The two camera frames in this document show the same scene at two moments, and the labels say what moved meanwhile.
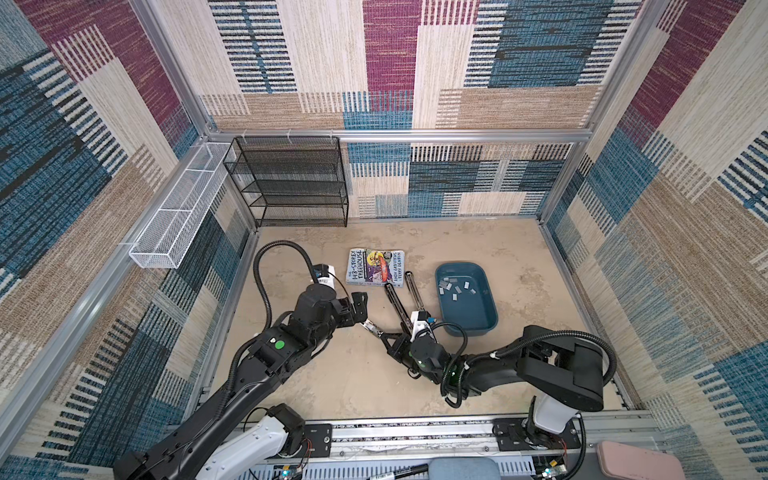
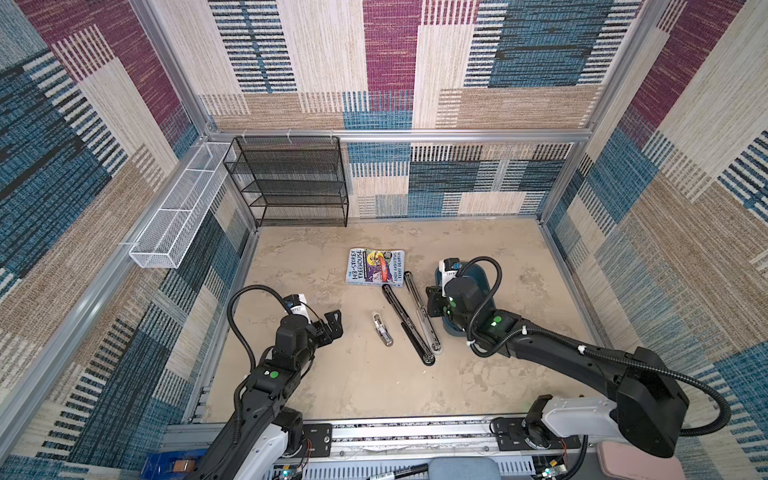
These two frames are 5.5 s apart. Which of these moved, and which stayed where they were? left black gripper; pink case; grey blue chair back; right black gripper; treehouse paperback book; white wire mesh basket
Moved: right black gripper; left black gripper
Stayed: pink case; grey blue chair back; white wire mesh basket; treehouse paperback book
